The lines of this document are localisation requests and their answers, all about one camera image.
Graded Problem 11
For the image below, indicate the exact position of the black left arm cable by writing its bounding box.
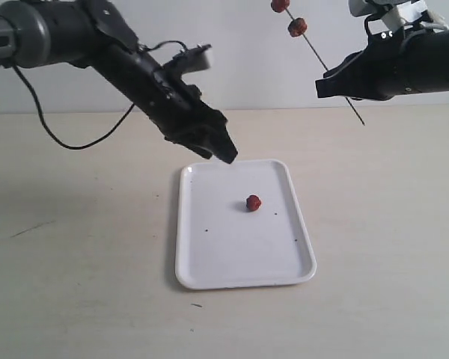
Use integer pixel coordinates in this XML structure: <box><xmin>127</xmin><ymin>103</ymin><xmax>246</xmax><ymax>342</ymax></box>
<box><xmin>0</xmin><ymin>39</ymin><xmax>188</xmax><ymax>151</ymax></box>

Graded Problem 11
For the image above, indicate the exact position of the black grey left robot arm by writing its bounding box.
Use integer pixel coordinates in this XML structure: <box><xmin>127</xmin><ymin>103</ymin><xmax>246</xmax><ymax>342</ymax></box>
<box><xmin>0</xmin><ymin>1</ymin><xmax>238</xmax><ymax>164</ymax></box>

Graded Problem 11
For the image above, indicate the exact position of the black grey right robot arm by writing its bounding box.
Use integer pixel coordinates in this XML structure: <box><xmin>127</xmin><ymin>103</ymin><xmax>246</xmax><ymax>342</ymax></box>
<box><xmin>315</xmin><ymin>30</ymin><xmax>449</xmax><ymax>101</ymax></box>

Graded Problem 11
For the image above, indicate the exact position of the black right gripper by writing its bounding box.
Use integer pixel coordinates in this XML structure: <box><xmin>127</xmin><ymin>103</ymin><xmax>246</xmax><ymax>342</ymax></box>
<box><xmin>315</xmin><ymin>30</ymin><xmax>407</xmax><ymax>101</ymax></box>

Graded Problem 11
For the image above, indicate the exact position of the white plastic tray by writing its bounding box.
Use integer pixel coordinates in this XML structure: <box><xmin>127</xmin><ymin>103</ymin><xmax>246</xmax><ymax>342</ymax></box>
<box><xmin>175</xmin><ymin>159</ymin><xmax>317</xmax><ymax>290</ymax></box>

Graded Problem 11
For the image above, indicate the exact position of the thin metal skewer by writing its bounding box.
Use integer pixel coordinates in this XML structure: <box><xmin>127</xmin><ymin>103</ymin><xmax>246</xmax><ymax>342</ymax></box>
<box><xmin>285</xmin><ymin>8</ymin><xmax>365</xmax><ymax>126</ymax></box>

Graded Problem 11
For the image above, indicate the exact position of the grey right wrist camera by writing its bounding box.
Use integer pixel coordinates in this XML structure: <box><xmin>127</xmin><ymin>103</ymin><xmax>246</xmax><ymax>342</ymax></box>
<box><xmin>348</xmin><ymin>0</ymin><xmax>449</xmax><ymax>31</ymax></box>

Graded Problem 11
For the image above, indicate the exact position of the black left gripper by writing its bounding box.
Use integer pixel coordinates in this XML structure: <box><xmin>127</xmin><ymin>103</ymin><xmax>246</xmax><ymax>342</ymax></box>
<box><xmin>145</xmin><ymin>85</ymin><xmax>238</xmax><ymax>164</ymax></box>

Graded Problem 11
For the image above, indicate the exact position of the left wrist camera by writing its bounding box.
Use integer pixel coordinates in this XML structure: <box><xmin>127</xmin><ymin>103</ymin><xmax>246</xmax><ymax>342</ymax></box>
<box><xmin>163</xmin><ymin>44</ymin><xmax>213</xmax><ymax>79</ymax></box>

